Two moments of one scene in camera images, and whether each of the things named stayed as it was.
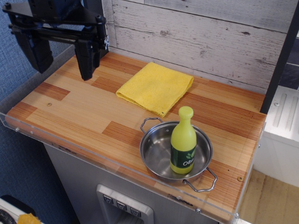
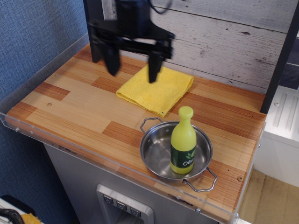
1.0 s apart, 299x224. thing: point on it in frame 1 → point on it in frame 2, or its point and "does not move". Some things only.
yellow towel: (155, 87) does not move
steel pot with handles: (155, 149) does not move
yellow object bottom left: (28, 219) does not move
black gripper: (63, 20) → (133, 21)
